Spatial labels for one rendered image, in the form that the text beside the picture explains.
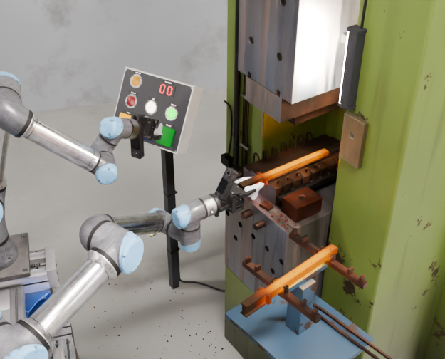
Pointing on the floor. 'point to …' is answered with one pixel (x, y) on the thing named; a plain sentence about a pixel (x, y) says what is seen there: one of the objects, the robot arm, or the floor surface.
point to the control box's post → (171, 214)
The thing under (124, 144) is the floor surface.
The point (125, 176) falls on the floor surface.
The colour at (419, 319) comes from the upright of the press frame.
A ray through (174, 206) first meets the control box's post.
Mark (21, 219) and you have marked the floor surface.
